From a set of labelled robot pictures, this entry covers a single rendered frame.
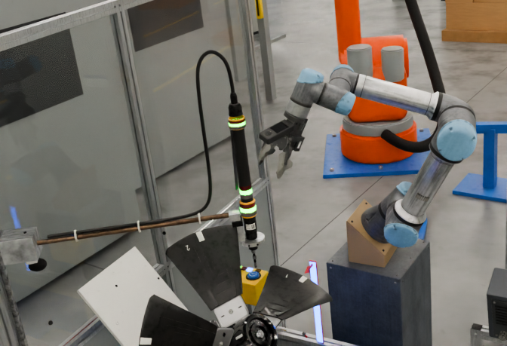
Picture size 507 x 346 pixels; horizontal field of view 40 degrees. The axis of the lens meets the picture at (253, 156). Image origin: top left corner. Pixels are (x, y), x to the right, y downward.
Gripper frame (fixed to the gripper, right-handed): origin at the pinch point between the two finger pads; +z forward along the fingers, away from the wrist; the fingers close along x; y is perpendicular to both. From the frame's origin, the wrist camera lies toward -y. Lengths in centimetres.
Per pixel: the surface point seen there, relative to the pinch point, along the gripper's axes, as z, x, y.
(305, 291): 25.3, -32.9, -1.3
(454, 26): -34, 332, 713
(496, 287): -4, -76, 19
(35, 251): 27, 5, -75
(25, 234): 25, 9, -76
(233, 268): 20.8, -22.1, -26.6
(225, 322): 33, -31, -32
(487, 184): 44, 52, 331
